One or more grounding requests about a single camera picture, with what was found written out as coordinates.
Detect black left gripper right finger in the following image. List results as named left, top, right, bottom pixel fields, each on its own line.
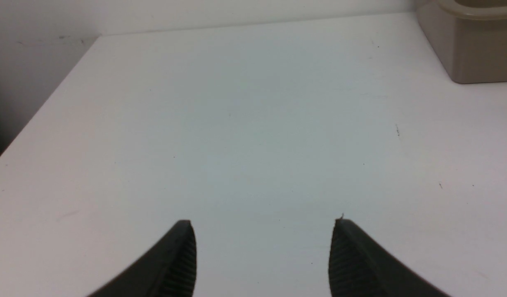
left=328, top=218, right=448, bottom=297

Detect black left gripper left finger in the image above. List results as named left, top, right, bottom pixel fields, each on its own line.
left=90, top=220, right=197, bottom=297

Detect tan plastic bin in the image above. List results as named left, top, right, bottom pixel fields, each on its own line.
left=414, top=0, right=507, bottom=84

